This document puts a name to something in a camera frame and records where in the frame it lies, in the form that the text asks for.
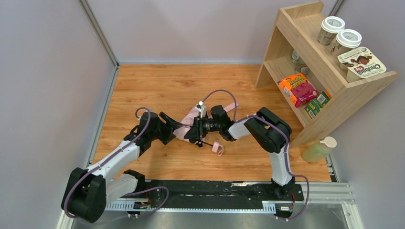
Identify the pink folding umbrella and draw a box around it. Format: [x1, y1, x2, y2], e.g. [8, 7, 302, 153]
[174, 104, 249, 156]

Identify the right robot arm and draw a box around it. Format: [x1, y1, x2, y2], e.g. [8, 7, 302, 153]
[180, 105, 295, 194]

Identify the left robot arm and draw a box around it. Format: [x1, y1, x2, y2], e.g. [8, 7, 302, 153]
[61, 109, 182, 223]

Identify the orange pink snack box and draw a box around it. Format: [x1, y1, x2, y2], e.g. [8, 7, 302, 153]
[277, 73, 319, 107]

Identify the green snack box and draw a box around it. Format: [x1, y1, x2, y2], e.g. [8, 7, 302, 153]
[305, 90, 332, 119]

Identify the yellow-green juice bottle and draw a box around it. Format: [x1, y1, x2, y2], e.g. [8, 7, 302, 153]
[301, 136, 337, 163]

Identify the glass jar on shelf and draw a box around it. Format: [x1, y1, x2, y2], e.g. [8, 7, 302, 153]
[291, 50, 310, 76]

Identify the wooden shelf rack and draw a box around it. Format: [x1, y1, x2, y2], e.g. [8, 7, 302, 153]
[255, 1, 397, 148]

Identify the left paper coffee cup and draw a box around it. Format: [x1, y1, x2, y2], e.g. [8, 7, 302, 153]
[317, 16, 345, 45]

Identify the paper coffee cup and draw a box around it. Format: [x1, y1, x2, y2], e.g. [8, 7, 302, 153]
[317, 16, 345, 45]
[330, 29, 362, 57]

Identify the Chobani flip yogurt pack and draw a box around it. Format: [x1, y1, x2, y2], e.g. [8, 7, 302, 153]
[337, 47, 387, 83]

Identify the right paper coffee cup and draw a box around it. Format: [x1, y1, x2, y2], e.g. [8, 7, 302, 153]
[330, 29, 362, 57]

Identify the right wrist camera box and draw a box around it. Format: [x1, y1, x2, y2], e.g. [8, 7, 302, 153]
[194, 101, 208, 119]

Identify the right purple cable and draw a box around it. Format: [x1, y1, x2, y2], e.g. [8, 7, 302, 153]
[202, 89, 310, 221]

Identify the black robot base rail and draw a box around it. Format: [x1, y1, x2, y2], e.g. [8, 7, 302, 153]
[106, 180, 305, 214]

